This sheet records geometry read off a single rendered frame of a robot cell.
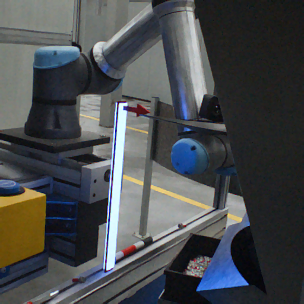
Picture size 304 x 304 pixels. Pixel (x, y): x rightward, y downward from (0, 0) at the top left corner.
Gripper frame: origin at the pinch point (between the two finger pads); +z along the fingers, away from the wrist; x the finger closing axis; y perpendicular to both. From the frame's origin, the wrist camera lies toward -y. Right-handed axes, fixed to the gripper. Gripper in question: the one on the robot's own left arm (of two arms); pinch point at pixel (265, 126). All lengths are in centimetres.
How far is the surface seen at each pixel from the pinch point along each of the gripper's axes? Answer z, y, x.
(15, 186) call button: 10.6, -37.0, 13.8
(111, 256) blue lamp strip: -9.3, -20.3, 31.1
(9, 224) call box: 15.4, -36.3, 17.5
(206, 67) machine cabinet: -962, 167, 6
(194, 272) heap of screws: -14.8, -2.3, 34.4
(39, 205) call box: 11.2, -33.2, 15.7
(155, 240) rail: -26.3, -9.9, 33.3
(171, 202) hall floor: -316, 42, 115
